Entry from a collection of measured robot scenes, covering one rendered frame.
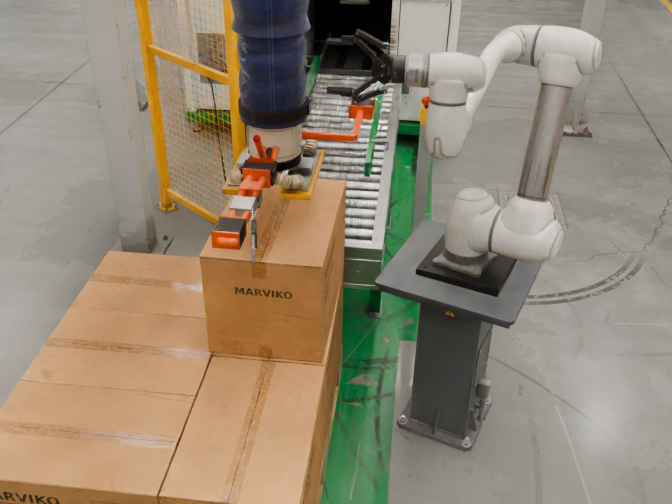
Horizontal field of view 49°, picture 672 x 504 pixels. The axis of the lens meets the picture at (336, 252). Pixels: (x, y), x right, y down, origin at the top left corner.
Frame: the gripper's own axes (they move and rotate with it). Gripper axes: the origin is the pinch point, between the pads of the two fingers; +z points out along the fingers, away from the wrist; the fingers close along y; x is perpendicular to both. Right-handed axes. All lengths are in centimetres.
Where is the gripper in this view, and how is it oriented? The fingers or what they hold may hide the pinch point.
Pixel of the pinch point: (331, 65)
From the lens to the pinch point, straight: 207.9
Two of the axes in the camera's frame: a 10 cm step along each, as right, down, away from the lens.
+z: -9.9, -0.8, 0.9
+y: -0.1, 8.4, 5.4
